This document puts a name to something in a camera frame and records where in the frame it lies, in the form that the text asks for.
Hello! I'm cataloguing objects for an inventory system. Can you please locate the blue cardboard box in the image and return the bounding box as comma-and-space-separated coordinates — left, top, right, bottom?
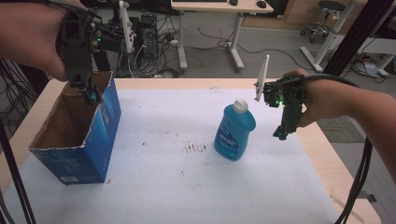
28, 70, 122, 187

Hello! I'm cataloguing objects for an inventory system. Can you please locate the black keyboard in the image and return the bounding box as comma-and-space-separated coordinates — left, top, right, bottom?
175, 0, 228, 4

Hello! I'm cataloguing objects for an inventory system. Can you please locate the white frame desk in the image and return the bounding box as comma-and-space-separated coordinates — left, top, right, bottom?
299, 0, 396, 78

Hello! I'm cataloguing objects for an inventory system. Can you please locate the bundle of black cables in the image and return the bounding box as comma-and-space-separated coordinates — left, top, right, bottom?
0, 59, 37, 224

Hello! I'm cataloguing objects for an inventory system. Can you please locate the white-legged wooden desk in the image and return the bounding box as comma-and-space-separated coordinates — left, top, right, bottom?
170, 0, 275, 73

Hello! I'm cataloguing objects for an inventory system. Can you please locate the blue detergent bottle white cap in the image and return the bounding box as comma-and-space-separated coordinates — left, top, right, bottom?
213, 98, 258, 162

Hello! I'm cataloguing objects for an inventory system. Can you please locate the black rolling stool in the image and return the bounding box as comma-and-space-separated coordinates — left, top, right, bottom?
299, 0, 347, 45

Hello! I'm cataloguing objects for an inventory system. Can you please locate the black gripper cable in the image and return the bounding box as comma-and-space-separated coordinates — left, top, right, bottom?
288, 73, 375, 224
46, 0, 104, 22

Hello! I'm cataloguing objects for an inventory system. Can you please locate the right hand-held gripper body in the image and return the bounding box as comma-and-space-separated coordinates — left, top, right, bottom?
253, 54, 308, 133

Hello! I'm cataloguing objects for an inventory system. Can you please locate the black computer tower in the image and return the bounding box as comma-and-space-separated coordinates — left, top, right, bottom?
136, 13, 160, 61

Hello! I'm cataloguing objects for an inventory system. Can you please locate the person's left hand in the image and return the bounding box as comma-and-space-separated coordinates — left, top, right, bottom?
0, 0, 94, 82

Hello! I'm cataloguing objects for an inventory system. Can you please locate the black floor cable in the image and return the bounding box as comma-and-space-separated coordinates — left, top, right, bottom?
197, 27, 316, 72

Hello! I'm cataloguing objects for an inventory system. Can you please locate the white foam table mat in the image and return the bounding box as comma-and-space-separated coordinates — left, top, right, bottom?
0, 88, 341, 224

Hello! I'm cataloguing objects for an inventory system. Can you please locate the black aluminium profile post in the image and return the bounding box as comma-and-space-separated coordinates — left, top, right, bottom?
322, 0, 396, 77

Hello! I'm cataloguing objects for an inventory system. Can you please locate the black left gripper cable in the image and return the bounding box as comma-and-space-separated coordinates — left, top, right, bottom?
46, 0, 104, 22

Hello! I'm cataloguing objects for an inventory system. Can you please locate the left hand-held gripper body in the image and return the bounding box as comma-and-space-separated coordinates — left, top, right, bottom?
56, 0, 138, 94

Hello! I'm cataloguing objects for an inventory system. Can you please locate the person's right hand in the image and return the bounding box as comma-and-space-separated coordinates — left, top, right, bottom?
283, 68, 354, 129

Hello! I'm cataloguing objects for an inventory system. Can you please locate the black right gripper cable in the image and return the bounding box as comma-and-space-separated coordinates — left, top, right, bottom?
288, 73, 375, 224

